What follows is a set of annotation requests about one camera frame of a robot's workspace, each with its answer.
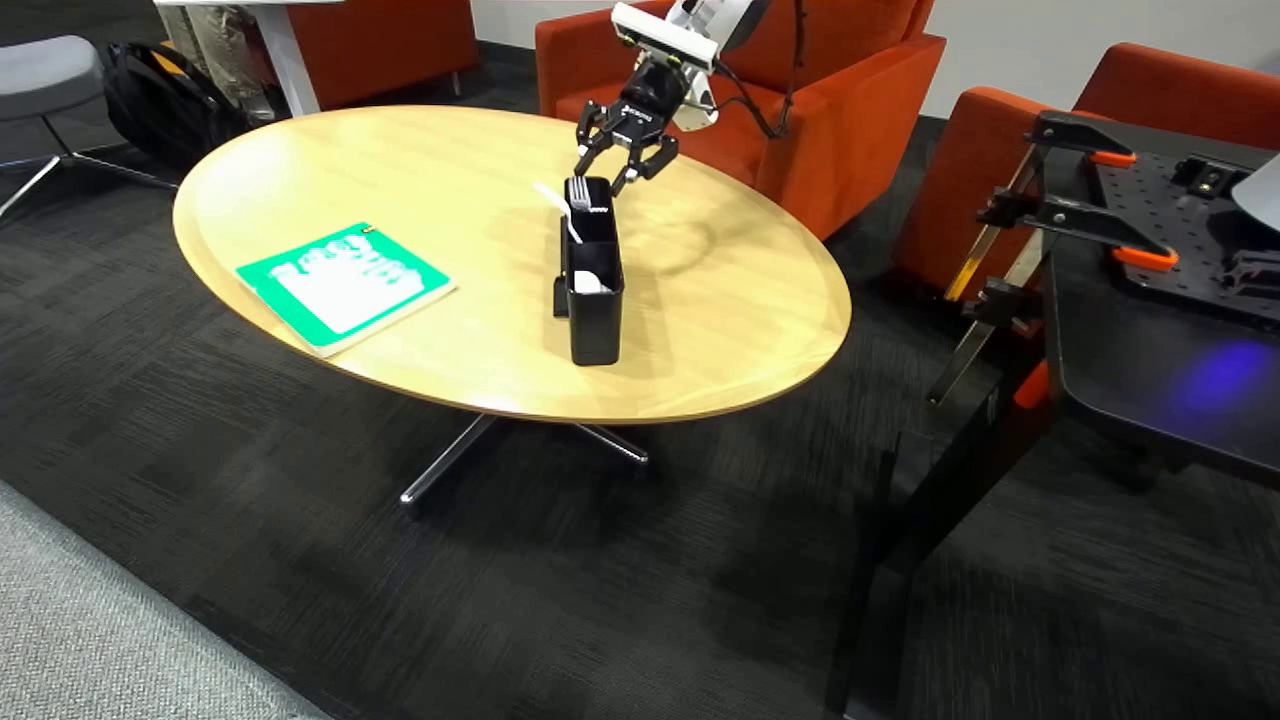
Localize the orange armchair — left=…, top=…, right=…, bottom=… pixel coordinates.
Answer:
left=888, top=39, right=1280, bottom=298
left=531, top=0, right=950, bottom=249
left=286, top=0, right=485, bottom=110

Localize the chrome table base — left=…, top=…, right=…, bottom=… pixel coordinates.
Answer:
left=395, top=410, right=656, bottom=517

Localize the black clamp with orange grip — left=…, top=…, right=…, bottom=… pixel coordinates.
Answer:
left=1028, top=110, right=1143, bottom=174
left=976, top=186, right=1187, bottom=280
left=926, top=276, right=1061, bottom=416

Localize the grey chair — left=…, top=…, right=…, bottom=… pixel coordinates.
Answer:
left=0, top=31, right=178, bottom=225

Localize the black backpack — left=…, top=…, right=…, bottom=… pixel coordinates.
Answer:
left=99, top=35, right=250, bottom=174

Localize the green printed booklet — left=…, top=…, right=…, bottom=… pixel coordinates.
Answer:
left=232, top=219, right=461, bottom=361

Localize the white table leg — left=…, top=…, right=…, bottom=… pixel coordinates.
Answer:
left=150, top=0, right=351, bottom=124

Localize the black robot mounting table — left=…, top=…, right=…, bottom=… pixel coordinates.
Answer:
left=825, top=110, right=1280, bottom=720

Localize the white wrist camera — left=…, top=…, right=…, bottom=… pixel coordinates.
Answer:
left=606, top=0, right=725, bottom=69

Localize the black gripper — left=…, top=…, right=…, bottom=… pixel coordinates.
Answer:
left=569, top=51, right=698, bottom=198

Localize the black cutlery holder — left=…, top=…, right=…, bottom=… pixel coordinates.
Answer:
left=548, top=172, right=627, bottom=366

